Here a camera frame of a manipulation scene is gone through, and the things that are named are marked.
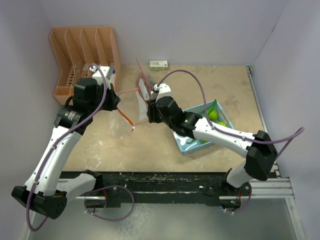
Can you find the white blue box in organizer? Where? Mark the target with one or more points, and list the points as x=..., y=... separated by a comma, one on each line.
x=113, y=73

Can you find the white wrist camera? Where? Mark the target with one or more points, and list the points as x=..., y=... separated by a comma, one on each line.
x=162, y=90
x=107, y=72

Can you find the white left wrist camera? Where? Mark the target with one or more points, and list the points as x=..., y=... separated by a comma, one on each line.
x=107, y=72

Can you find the small green white box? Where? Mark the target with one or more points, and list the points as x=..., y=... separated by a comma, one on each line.
x=158, y=65

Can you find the clear zip top bag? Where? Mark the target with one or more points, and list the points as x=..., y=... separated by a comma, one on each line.
x=131, y=112
x=142, y=85

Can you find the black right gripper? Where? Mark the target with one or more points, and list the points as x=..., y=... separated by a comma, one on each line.
x=152, y=112

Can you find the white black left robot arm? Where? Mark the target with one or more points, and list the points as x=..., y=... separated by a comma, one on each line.
x=42, y=193

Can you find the light blue plastic basket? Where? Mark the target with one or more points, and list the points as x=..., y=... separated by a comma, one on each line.
x=203, y=139

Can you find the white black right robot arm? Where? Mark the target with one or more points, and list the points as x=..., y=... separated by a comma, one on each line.
x=257, y=150

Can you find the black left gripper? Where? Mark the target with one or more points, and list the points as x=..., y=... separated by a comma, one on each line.
x=113, y=99

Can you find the black metal base frame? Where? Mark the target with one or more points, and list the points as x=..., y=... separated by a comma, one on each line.
x=207, y=188

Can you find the green custard apple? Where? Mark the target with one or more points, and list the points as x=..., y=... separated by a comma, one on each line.
x=213, y=115

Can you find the yellow-green custard apple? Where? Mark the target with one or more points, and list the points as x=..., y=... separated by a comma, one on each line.
x=221, y=123

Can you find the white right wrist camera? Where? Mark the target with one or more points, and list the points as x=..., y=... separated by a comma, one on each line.
x=162, y=90

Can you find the orange plastic file organizer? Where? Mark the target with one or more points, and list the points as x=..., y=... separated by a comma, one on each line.
x=76, y=48

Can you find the aluminium rail frame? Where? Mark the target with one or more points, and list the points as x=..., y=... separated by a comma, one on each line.
x=264, y=104

